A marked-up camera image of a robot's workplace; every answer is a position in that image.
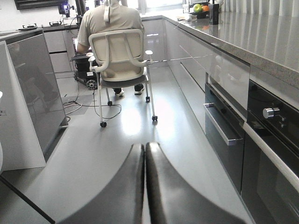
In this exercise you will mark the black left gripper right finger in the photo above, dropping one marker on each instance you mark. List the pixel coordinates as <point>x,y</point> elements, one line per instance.
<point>172,200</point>

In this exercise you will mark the orange fruit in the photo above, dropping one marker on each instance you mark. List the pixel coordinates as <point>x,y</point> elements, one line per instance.
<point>205,8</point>

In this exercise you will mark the grey kitchen island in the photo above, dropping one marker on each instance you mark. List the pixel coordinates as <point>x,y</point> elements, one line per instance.
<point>31,109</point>

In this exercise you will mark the black built-in oven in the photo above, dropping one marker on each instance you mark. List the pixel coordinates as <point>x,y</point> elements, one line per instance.
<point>270,176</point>

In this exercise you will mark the green apple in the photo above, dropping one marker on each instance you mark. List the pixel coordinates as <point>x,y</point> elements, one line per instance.
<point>197,8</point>

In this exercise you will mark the grey counter cabinets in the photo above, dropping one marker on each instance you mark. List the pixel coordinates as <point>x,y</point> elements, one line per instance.
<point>241,47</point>

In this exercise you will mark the seated person in beige shirt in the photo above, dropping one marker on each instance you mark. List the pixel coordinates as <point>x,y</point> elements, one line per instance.
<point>114,15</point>

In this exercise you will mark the dark box on counter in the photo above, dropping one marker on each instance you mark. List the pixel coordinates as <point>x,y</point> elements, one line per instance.
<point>213,14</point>

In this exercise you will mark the dark drawer with steel handle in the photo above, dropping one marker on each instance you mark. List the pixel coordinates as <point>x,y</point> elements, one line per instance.
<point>224,132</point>

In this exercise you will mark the black wheeled equipment cart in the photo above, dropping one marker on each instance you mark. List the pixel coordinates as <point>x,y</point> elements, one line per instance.
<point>83,73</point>

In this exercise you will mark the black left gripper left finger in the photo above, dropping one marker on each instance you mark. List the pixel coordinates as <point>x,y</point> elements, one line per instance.
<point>121,200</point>

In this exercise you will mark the black fruit bowl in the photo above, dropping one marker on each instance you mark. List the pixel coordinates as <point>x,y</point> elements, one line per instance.
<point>200,15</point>

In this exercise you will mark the white office chair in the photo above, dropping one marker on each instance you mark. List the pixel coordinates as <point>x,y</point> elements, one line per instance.
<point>118,60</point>

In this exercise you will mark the chrome oven knob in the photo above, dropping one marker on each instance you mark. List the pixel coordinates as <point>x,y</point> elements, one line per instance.
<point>269,113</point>

